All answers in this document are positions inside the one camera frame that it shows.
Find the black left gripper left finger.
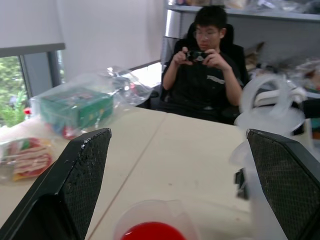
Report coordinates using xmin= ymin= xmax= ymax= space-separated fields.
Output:
xmin=0 ymin=127 xmax=112 ymax=240

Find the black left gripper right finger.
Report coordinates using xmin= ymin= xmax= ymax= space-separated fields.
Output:
xmin=245 ymin=128 xmax=320 ymax=240

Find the red liquid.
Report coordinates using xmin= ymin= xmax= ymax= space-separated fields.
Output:
xmin=120 ymin=220 xmax=187 ymax=240

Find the clear plastic measuring cup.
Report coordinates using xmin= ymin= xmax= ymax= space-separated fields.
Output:
xmin=113 ymin=198 xmax=202 ymax=240

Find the person's left hand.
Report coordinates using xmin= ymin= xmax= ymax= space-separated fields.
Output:
xmin=202 ymin=48 xmax=226 ymax=69

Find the person's right hand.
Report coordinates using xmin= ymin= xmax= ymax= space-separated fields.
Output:
xmin=172 ymin=46 xmax=194 ymax=66

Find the red striped snack packet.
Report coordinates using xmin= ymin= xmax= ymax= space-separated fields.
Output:
xmin=0 ymin=136 xmax=55 ymax=182

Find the green cardboard box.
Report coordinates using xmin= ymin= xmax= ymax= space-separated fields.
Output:
xmin=39 ymin=87 xmax=115 ymax=129

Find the pile of bagged clutter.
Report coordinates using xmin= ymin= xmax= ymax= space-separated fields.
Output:
xmin=244 ymin=41 xmax=320 ymax=101

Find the green box in plastic bag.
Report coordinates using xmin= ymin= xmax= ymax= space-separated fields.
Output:
xmin=29 ymin=65 xmax=156 ymax=141

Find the seated person in black shirt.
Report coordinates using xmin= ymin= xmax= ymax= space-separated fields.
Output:
xmin=161 ymin=4 xmax=245 ymax=125

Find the black office chair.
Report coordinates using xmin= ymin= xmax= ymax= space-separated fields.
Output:
xmin=149 ymin=23 xmax=251 ymax=126

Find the black handheld controller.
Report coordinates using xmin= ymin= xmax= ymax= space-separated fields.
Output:
xmin=183 ymin=50 xmax=210 ymax=63

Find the grey metal shelf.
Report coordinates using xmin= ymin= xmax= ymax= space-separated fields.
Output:
xmin=161 ymin=0 xmax=320 ymax=67

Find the grey window frame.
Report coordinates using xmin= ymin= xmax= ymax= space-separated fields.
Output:
xmin=0 ymin=42 xmax=66 ymax=99

